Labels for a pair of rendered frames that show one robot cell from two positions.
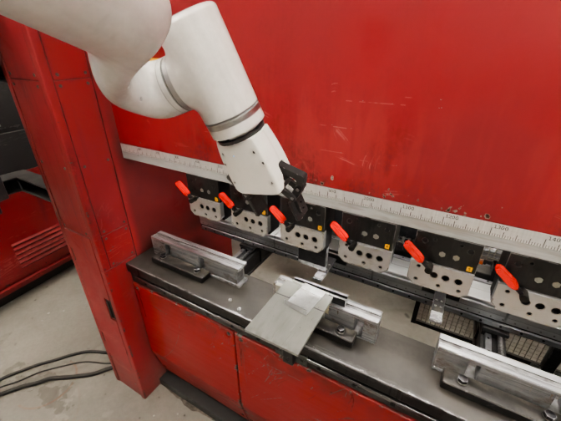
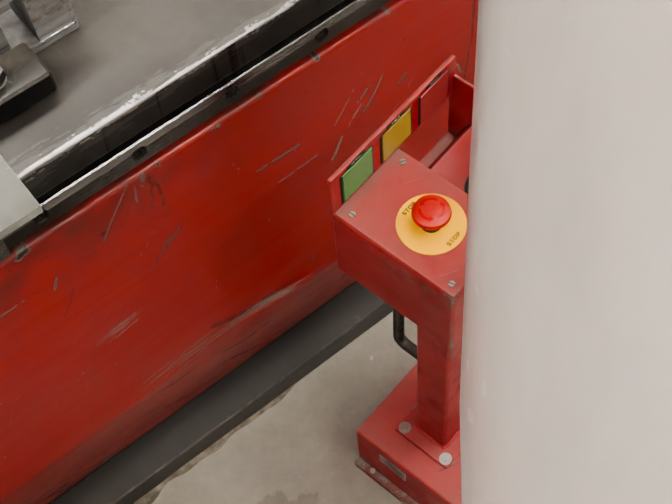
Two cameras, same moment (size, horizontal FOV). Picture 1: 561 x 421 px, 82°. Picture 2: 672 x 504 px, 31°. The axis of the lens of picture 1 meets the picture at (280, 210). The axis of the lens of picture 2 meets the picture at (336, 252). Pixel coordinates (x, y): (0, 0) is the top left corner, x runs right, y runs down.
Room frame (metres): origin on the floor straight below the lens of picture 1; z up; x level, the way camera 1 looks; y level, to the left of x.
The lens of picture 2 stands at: (0.13, 0.33, 1.83)
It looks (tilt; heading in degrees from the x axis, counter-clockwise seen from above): 60 degrees down; 298
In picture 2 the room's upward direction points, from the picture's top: 7 degrees counter-clockwise
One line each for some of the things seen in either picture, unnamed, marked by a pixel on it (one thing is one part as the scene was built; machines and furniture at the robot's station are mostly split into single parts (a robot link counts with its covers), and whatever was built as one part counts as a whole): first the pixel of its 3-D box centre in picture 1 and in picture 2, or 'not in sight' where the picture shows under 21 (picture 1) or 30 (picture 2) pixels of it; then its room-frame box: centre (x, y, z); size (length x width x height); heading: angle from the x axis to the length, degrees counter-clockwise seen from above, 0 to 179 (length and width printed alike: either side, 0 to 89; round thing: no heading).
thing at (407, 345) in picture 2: not in sight; (411, 322); (0.38, -0.33, 0.40); 0.06 x 0.02 x 0.18; 161
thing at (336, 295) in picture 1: (319, 291); not in sight; (0.87, -0.14, 0.99); 0.20 x 0.03 x 0.03; 60
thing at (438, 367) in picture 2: not in sight; (444, 349); (0.33, -0.31, 0.39); 0.05 x 0.05 x 0.54; 71
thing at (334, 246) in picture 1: (330, 259); not in sight; (1.02, -0.20, 1.01); 0.26 x 0.12 x 0.05; 150
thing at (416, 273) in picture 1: (443, 256); not in sight; (0.70, -0.43, 1.26); 0.15 x 0.09 x 0.17; 60
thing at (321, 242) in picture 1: (307, 220); not in sight; (0.90, -0.09, 1.26); 0.15 x 0.09 x 0.17; 60
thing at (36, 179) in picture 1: (19, 192); not in sight; (1.29, 1.15, 1.18); 0.40 x 0.24 x 0.07; 60
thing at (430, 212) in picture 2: not in sight; (431, 218); (0.33, -0.27, 0.79); 0.04 x 0.04 x 0.04
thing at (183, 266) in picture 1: (179, 266); not in sight; (1.13, 0.44, 0.89); 0.30 x 0.05 x 0.03; 60
